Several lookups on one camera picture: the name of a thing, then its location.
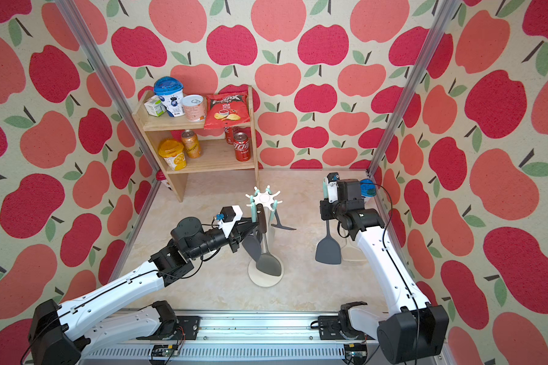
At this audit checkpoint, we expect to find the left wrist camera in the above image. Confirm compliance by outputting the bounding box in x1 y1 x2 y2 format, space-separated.
216 205 243 238

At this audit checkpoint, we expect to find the small green white carton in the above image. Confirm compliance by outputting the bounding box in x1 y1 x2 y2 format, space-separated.
144 95 166 117

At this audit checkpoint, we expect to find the white utensil rack stand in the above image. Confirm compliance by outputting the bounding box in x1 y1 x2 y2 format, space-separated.
243 186 284 288

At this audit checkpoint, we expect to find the right circuit board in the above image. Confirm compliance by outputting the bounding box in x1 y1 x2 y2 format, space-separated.
342 343 368 365

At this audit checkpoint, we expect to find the aluminium frame post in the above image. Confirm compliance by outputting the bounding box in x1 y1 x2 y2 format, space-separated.
367 0 461 179
54 0 161 174

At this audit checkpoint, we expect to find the blue lid yogurt tub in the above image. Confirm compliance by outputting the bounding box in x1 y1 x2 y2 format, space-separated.
154 76 184 117

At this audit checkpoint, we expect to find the pink cup foil lid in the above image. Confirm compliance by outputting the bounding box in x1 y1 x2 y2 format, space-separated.
182 94 206 123

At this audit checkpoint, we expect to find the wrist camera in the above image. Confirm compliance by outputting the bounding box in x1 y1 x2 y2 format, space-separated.
324 172 339 203
216 205 243 238

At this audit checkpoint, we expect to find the red cola can front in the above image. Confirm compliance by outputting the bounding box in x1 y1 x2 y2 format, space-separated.
233 132 251 162

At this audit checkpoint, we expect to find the left circuit board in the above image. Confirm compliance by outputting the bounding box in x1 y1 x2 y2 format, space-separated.
151 345 181 360

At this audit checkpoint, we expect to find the right aluminium frame post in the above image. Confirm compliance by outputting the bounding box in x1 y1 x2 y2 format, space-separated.
367 0 461 179

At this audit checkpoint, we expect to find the circuit board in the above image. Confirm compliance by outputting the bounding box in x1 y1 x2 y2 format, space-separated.
151 345 181 360
342 343 368 365

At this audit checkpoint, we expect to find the blue lid yogurt cup floor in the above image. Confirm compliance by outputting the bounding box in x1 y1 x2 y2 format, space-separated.
359 179 377 198

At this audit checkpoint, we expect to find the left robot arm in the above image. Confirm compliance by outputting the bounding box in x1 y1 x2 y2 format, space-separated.
21 208 268 364

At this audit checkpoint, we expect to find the red chips bag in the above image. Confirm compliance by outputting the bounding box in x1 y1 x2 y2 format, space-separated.
204 91 251 129

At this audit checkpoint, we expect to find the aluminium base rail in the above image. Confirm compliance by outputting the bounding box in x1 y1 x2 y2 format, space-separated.
80 310 388 364

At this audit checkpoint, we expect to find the left aluminium frame post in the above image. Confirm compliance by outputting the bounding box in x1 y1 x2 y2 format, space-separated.
54 0 161 174

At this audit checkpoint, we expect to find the wooden two-tier shelf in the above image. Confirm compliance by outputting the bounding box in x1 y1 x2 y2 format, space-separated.
132 87 262 202

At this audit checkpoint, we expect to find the red cola can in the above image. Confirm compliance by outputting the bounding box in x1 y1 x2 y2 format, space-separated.
224 126 237 144
233 132 251 162

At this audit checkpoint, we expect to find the grey slotted turner mint handle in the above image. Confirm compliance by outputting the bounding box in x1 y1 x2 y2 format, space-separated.
242 204 263 262

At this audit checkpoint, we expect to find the grey spatula mint handle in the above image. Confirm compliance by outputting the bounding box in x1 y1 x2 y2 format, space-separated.
314 177 343 266

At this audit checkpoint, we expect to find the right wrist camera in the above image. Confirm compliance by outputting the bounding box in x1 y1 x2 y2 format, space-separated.
324 172 339 203

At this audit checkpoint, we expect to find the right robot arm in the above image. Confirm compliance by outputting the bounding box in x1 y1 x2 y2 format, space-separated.
320 173 449 364

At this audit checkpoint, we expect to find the red white cup behind shelf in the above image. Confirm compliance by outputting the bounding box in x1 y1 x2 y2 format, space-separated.
155 170 172 190

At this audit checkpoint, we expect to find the grey spoon dark handle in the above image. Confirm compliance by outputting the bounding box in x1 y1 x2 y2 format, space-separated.
256 207 282 277

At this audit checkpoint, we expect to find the red cola can back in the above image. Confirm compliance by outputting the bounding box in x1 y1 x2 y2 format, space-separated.
224 126 237 144

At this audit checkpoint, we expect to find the yellow mango cup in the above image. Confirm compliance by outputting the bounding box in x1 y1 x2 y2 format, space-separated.
158 139 187 171

